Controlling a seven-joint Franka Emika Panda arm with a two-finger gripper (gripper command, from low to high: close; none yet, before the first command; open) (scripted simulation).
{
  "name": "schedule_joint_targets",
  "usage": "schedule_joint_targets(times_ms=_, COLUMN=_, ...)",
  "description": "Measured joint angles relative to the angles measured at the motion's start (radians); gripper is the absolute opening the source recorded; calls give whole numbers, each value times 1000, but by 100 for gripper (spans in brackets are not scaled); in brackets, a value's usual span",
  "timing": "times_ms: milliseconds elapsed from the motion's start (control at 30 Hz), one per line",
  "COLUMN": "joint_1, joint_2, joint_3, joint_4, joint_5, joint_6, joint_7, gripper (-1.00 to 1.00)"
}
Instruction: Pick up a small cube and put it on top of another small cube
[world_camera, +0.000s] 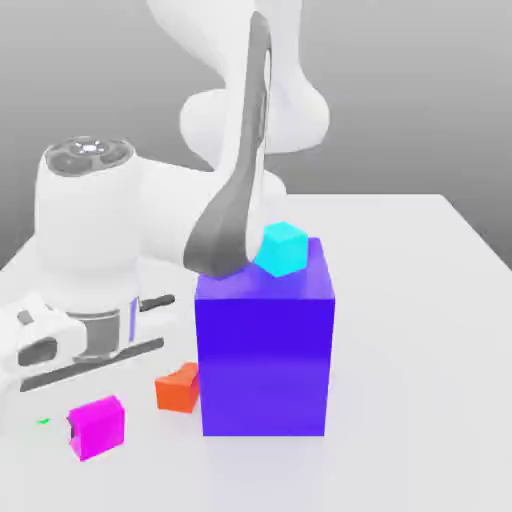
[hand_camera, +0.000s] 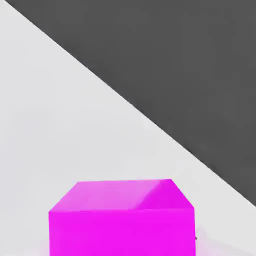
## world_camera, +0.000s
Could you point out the small magenta cube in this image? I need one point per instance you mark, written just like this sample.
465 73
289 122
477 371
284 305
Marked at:
100 430

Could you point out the small orange cube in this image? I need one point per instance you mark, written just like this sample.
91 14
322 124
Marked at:
176 394

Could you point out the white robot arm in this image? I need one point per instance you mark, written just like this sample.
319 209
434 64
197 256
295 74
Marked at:
88 240

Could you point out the large blue box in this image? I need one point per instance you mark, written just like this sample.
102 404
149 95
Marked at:
264 360

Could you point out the small cyan cube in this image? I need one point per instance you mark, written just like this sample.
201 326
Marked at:
282 250

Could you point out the small green cube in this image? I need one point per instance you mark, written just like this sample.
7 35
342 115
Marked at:
43 420

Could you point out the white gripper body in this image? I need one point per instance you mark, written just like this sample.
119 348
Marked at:
90 364

